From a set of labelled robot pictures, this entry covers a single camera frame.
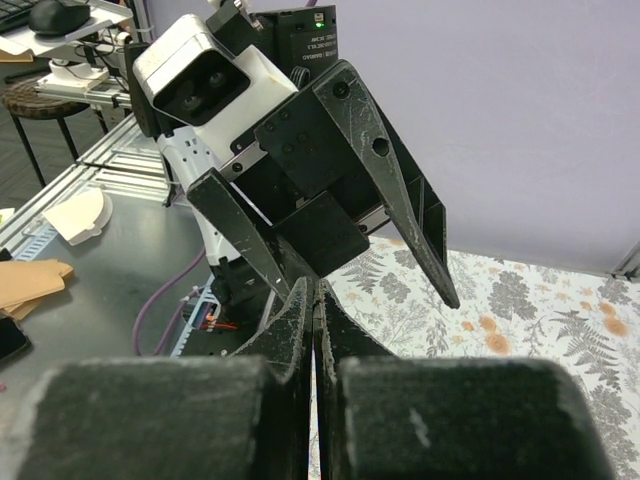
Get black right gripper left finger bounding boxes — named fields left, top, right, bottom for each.
left=1, top=278, right=313, bottom=479

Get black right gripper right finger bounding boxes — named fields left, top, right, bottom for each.
left=314, top=282, right=615, bottom=479

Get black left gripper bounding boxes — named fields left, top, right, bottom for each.
left=187, top=60, right=460, bottom=309

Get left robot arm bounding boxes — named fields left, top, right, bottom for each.
left=125, top=1, right=460, bottom=321

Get floral patterned tablecloth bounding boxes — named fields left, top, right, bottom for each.
left=329, top=237, right=639, bottom=479

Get white plastic part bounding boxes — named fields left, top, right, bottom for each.
left=44, top=188, right=113, bottom=246

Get black smartphone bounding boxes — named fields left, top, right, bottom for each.
left=0, top=317, right=32, bottom=367

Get brown cardboard pieces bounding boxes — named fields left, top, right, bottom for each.
left=1, top=259, right=74, bottom=321

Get round wooden stool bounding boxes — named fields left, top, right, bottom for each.
left=1, top=77, right=89, bottom=188

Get black computer mouse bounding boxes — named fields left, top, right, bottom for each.
left=28, top=0, right=91, bottom=37

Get black keyboard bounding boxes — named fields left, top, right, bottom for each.
left=0, top=0, right=38, bottom=34

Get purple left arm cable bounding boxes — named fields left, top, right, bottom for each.
left=132, top=247, right=209, bottom=357

